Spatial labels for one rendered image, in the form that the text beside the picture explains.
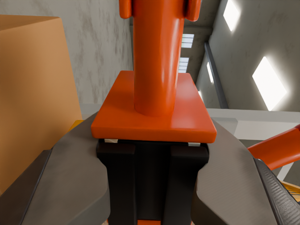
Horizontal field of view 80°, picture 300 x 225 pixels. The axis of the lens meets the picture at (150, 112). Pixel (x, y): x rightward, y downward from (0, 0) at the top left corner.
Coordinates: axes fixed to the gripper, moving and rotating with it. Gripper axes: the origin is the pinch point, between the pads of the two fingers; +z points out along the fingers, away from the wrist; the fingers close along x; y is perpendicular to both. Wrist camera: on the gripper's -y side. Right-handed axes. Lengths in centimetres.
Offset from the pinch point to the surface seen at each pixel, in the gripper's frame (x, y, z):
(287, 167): 198, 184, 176
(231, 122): 52, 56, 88
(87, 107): -45, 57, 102
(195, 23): 196, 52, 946
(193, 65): 237, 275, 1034
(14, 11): -120, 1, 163
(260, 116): 77, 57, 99
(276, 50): 278, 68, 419
